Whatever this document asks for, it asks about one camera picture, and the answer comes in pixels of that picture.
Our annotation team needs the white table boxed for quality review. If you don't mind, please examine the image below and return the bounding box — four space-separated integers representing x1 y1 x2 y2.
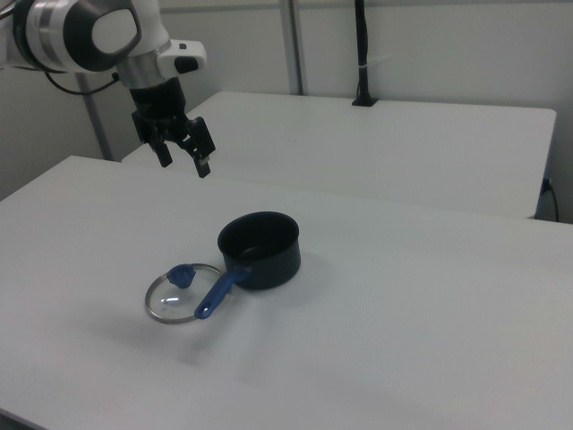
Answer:
121 90 558 220

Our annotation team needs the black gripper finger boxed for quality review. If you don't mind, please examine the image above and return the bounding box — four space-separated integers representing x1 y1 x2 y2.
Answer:
181 116 217 179
150 133 175 168

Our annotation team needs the black saucepan with blue handle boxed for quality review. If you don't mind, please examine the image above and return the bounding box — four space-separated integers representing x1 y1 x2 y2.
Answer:
194 211 302 321

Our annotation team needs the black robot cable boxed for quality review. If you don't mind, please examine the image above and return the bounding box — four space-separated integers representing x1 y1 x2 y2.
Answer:
43 71 122 96

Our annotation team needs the black power cable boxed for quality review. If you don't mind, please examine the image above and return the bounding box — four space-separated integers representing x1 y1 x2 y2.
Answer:
541 177 560 222

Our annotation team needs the grey metal frame post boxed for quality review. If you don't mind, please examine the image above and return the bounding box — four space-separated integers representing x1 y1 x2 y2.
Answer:
279 0 310 96
74 72 114 161

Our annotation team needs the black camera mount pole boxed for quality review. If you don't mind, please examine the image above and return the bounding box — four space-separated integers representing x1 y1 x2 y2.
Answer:
351 0 380 108

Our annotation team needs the glass lid with blue knob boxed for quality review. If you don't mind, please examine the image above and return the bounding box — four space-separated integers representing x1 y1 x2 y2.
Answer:
143 262 224 323

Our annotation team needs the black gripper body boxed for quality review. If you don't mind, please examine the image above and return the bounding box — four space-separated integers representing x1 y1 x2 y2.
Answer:
128 76 202 145

